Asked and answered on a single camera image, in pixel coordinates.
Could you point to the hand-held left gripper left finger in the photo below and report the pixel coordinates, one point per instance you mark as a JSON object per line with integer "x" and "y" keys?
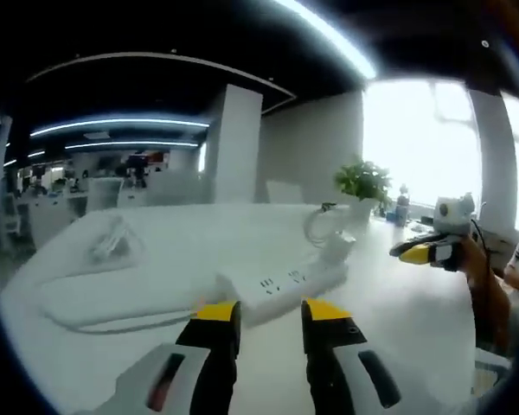
{"x": 209, "y": 372}

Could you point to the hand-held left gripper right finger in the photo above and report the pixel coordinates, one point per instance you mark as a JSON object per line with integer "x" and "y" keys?
{"x": 328, "y": 372}

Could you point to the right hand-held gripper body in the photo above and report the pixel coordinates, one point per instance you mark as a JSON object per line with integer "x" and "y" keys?
{"x": 452, "y": 212}

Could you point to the white power strip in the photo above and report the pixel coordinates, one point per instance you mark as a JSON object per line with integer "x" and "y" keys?
{"x": 285, "y": 281}

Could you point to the white desk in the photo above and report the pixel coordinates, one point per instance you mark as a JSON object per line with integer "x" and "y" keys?
{"x": 393, "y": 302}

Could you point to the long ceiling light strip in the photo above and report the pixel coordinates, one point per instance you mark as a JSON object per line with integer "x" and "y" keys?
{"x": 328, "y": 32}

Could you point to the person's right hand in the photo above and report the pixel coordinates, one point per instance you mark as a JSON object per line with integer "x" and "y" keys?
{"x": 473, "y": 259}

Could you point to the dark bottle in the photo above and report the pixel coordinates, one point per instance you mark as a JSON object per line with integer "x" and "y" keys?
{"x": 401, "y": 212}

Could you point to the green potted plant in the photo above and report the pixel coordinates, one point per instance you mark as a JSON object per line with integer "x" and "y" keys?
{"x": 363, "y": 181}

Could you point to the grey office chair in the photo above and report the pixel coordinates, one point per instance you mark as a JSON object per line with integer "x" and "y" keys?
{"x": 488, "y": 372}

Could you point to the white chair back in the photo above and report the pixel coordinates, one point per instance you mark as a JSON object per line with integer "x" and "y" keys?
{"x": 284, "y": 192}

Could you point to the grey wide chair back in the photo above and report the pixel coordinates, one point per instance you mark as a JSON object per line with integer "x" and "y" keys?
{"x": 177, "y": 188}

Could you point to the white frame office chair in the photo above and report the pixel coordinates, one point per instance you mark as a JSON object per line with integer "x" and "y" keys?
{"x": 104, "y": 194}

